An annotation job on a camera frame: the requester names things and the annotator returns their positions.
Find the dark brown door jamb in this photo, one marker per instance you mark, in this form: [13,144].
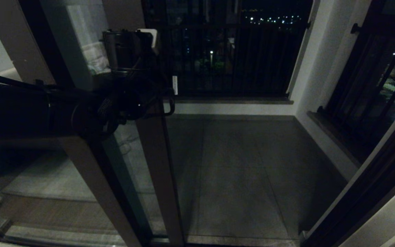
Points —
[365,195]

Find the brown framed fixed glass panel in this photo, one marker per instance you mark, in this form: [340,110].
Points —
[91,178]

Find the black balcony railing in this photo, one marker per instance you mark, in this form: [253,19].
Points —
[252,61]

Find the brown framed sliding glass door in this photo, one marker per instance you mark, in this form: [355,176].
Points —
[159,178]

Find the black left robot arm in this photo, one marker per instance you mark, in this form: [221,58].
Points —
[29,109]

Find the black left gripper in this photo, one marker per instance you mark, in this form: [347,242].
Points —
[125,51]

